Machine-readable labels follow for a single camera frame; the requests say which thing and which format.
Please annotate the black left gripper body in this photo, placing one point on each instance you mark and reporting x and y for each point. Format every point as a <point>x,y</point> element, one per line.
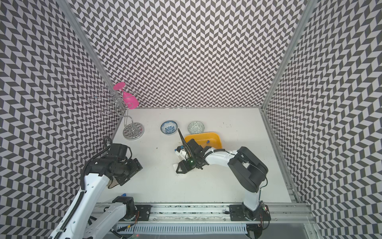
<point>127,171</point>

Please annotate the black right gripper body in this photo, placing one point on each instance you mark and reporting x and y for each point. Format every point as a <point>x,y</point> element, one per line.
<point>192,161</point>

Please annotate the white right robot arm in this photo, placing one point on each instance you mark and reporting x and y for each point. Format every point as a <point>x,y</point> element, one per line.
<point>248,169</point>

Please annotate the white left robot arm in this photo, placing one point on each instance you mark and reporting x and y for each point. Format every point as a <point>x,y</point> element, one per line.
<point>75,224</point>

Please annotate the yellow plastic tub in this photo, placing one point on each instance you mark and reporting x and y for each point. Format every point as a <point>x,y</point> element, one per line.
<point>201,139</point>

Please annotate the green patterned ceramic bowl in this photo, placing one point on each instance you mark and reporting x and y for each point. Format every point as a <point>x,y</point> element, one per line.
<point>196,127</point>

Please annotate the blue floral ceramic bowl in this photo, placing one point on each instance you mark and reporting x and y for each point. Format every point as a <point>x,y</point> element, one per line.
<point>169,127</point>

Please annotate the pink plastic cup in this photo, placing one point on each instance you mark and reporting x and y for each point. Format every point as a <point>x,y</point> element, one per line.
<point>130,101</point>
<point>119,86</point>

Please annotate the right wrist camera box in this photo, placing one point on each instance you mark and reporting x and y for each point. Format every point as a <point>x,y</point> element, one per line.
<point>181,153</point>

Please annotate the chrome wire cup stand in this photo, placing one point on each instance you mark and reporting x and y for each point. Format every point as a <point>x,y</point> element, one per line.
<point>111,103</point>

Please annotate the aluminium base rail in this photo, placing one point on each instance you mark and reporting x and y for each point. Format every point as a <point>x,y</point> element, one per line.
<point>217,212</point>

